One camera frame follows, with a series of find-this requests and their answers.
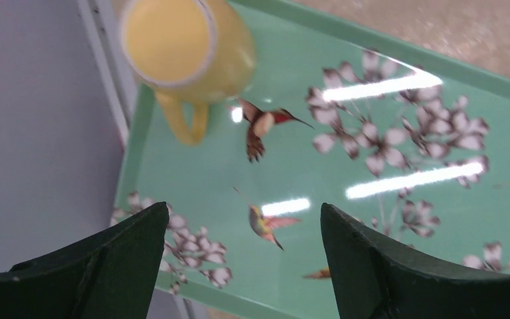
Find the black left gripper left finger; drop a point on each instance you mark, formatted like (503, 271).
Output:
(110, 274)

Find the green floral tray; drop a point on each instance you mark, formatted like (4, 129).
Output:
(413, 144)

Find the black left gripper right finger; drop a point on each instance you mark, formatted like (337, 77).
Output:
(375, 276)

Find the yellow mug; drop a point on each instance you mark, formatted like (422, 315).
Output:
(192, 54)

